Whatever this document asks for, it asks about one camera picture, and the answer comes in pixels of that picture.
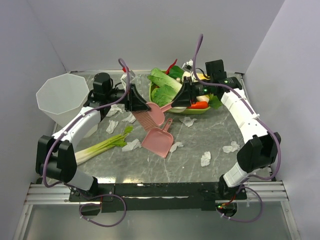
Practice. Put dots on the dark green leafy vegetable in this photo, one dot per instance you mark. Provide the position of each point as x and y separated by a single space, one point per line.
176 72

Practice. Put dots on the celery stalk toy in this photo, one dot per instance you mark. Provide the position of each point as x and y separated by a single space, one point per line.
118 140

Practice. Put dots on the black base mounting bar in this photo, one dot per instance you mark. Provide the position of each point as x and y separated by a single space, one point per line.
159 196

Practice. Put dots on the translucent white trash bin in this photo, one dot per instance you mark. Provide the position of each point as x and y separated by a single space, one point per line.
62 97

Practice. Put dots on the paper scrap front centre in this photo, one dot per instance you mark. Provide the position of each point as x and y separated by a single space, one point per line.
205 159

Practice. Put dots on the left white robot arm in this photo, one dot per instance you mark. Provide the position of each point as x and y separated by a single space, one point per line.
55 157

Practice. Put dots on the front green lettuce head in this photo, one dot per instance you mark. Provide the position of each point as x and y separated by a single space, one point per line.
163 95

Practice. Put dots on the paper scrap above celery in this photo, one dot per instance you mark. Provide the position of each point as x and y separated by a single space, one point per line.
111 127

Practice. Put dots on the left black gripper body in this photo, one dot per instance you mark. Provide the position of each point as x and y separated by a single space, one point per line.
114 94

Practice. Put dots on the yellow leaf napa cabbage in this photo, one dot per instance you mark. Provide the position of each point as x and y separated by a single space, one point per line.
200 76

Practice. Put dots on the aluminium frame rail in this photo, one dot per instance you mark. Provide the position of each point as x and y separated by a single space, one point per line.
257 191

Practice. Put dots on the pink plastic dustpan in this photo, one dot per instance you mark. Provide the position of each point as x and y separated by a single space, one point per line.
159 140

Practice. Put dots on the green plastic tray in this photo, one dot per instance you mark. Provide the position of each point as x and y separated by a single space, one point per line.
179 109

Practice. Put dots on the paper scrap beside dustpan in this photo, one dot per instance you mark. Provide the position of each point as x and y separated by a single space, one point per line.
175 146

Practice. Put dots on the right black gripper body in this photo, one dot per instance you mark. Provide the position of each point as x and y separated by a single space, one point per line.
199 89

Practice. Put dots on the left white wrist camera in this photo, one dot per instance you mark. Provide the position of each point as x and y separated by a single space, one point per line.
124 77

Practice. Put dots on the pink hand brush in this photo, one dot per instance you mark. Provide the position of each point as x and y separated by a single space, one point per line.
152 118

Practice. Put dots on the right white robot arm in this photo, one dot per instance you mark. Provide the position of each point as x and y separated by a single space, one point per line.
261 145

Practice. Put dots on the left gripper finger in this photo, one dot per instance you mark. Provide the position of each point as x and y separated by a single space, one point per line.
138 104
135 96

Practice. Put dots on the paper scrap left of dustpan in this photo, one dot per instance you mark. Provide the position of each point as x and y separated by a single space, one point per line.
130 146

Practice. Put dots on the long green romaine lettuce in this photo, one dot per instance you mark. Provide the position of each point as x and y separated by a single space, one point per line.
159 78

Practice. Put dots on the paper scrap behind celery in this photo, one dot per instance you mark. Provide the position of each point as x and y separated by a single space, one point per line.
129 119

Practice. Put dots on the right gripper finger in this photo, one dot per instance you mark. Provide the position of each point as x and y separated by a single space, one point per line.
185 91
181 102

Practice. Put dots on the white daikon radish toy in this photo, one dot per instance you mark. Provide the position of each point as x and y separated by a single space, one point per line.
203 98

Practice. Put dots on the red chili pepper toy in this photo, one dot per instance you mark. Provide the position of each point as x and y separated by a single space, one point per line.
170 67

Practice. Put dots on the paper scrap near tray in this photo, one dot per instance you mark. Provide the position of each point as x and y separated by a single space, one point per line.
187 121

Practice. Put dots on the orange carrot toy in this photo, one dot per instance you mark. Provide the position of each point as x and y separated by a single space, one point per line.
199 105

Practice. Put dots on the large paper scrap by bin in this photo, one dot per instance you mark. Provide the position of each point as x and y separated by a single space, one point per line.
114 110

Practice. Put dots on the paper scrap right side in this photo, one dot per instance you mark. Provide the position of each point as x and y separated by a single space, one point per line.
234 146

